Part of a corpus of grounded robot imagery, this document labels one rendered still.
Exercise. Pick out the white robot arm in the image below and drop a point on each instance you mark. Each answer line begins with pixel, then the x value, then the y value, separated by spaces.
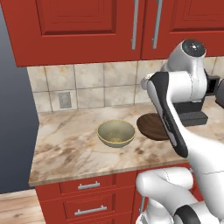
pixel 201 163

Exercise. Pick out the red cabinet door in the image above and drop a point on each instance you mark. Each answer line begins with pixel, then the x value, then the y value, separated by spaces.
pixel 75 27
pixel 189 23

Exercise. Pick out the olive green bowl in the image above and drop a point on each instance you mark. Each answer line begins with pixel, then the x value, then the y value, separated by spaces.
pixel 116 133

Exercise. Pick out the dark brown wooden bowl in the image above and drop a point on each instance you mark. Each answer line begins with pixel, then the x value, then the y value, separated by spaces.
pixel 153 126

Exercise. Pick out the red drawer front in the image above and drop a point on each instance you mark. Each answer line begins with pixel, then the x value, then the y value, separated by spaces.
pixel 87 184
pixel 89 206

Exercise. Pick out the black coffee machine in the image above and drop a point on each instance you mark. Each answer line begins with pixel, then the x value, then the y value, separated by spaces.
pixel 194 112

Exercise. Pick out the dark grey appliance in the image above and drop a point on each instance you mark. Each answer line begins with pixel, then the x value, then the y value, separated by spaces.
pixel 220 94

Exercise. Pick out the grey wall outlet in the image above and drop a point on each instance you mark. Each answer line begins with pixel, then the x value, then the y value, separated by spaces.
pixel 64 100

